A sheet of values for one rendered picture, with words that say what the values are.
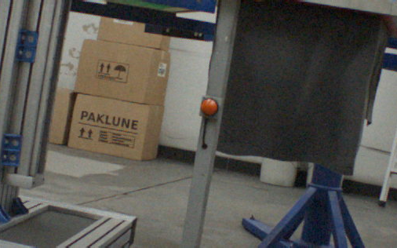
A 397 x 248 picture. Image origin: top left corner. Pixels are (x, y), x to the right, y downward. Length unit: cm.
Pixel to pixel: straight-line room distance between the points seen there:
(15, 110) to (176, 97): 482
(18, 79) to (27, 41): 11
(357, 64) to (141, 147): 462
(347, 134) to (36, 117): 86
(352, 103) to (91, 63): 482
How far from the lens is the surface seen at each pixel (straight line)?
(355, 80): 247
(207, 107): 219
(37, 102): 261
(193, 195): 226
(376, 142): 711
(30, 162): 263
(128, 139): 700
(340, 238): 364
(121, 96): 702
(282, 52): 249
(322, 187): 378
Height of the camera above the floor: 73
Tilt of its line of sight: 3 degrees down
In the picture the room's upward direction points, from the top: 9 degrees clockwise
